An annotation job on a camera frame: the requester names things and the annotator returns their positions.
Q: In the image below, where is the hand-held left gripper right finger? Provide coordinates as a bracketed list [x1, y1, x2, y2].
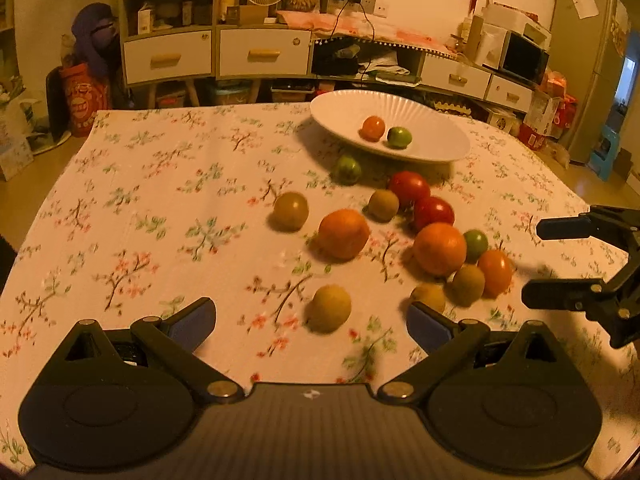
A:
[376, 300, 571, 406]

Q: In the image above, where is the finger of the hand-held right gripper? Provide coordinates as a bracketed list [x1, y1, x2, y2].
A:
[536, 204, 640, 257]
[521, 247, 640, 350]

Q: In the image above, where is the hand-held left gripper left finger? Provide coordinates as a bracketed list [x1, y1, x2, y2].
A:
[60, 296, 247, 406]

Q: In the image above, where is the small orange tomato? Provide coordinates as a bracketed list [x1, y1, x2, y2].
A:
[477, 249, 514, 298]

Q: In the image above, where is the large orange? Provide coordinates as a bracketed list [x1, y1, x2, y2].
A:
[318, 209, 371, 261]
[413, 222, 468, 277]

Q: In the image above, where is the small green lime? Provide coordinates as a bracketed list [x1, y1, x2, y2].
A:
[386, 126, 412, 150]
[464, 229, 489, 263]

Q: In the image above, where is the white ribbed plate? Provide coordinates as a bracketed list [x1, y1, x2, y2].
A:
[310, 89, 472, 164]

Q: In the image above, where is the blue stool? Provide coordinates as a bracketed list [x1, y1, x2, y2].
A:
[589, 125, 621, 182]

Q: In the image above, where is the red tomato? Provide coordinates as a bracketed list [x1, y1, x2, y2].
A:
[413, 196, 456, 233]
[388, 171, 431, 208]

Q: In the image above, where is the floral tablecloth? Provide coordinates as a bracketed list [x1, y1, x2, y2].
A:
[0, 101, 640, 476]

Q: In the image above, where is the refrigerator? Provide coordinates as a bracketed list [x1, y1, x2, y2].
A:
[549, 0, 630, 165]

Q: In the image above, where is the microwave oven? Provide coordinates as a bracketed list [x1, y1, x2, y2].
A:
[501, 30, 551, 86]

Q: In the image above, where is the long low cabinet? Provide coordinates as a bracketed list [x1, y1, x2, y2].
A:
[312, 40, 538, 116]

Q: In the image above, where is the small orange tangerine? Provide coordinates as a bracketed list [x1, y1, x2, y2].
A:
[361, 115, 387, 142]

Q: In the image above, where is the paper note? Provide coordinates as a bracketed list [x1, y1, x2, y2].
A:
[568, 0, 600, 20]

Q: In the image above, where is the orange printed bag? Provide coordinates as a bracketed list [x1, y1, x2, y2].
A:
[60, 62, 113, 137]

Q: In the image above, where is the black chair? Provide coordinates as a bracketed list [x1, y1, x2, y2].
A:
[46, 66, 73, 143]

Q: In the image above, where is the tall wooden shelf cabinet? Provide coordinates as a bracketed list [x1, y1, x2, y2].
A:
[119, 0, 218, 108]

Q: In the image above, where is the low wooden drawer cabinet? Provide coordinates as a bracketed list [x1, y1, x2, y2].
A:
[215, 22, 315, 106]

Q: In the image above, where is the purple plush toy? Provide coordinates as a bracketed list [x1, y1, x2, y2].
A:
[71, 2, 123, 81]

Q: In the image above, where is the pink cloth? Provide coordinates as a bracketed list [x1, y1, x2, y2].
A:
[276, 10, 461, 58]

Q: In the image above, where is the black cable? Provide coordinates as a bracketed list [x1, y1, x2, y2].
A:
[327, 0, 377, 43]

